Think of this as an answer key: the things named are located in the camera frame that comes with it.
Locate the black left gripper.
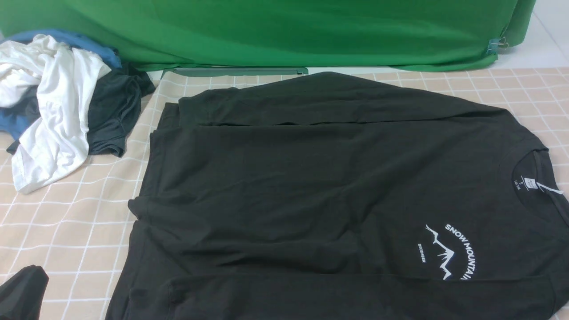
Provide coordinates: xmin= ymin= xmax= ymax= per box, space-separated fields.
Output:
xmin=0 ymin=265 xmax=49 ymax=320

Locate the dark gray long-sleeve shirt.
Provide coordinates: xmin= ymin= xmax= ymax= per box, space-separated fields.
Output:
xmin=105 ymin=72 xmax=569 ymax=320

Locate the dark teal crumpled shirt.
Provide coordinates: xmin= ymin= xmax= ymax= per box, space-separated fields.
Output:
xmin=1 ymin=64 xmax=155 ymax=157

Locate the white crumpled shirt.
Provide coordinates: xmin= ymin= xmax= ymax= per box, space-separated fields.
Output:
xmin=1 ymin=34 xmax=111 ymax=194

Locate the beige checkered tablecloth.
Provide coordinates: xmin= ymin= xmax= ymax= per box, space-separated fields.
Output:
xmin=0 ymin=67 xmax=569 ymax=320

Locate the blue crumpled garment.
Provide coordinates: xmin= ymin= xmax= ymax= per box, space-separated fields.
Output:
xmin=1 ymin=29 xmax=122 ymax=139

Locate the green backdrop cloth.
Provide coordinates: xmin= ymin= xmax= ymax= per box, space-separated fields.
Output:
xmin=0 ymin=0 xmax=535 ymax=72

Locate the blue binder clip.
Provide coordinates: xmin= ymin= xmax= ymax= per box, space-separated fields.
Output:
xmin=486 ymin=37 xmax=509 ymax=55

